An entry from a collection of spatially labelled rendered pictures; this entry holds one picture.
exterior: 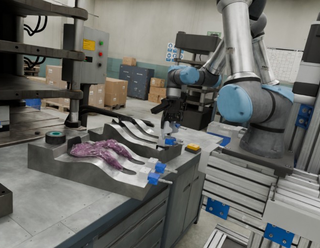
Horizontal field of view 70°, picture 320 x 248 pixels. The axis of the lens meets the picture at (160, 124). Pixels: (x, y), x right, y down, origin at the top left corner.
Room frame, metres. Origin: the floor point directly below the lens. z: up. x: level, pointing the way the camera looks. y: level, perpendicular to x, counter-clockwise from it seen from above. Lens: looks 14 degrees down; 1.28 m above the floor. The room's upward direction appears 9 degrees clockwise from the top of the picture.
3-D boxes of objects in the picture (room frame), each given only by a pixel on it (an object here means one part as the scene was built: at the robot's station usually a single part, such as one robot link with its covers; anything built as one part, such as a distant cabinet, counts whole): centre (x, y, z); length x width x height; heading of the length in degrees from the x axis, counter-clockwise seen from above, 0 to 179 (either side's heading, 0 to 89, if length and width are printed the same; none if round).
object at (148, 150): (1.28, 0.13, 0.87); 0.50 x 0.26 x 0.14; 60
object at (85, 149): (0.93, 0.23, 0.90); 0.26 x 0.18 x 0.08; 77
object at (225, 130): (4.26, -1.24, 0.28); 0.61 x 0.41 x 0.15; 64
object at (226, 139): (4.26, -1.24, 0.11); 0.61 x 0.41 x 0.22; 64
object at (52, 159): (0.92, 0.24, 0.86); 0.50 x 0.26 x 0.11; 77
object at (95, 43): (1.81, 0.64, 0.74); 0.31 x 0.22 x 1.47; 150
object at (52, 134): (0.91, 0.43, 0.93); 0.08 x 0.08 x 0.04
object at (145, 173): (0.82, -0.02, 0.86); 0.13 x 0.05 x 0.05; 77
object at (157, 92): (8.11, 0.12, 0.42); 0.86 x 0.33 x 0.83; 64
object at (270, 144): (0.81, -0.38, 1.09); 0.15 x 0.15 x 0.10
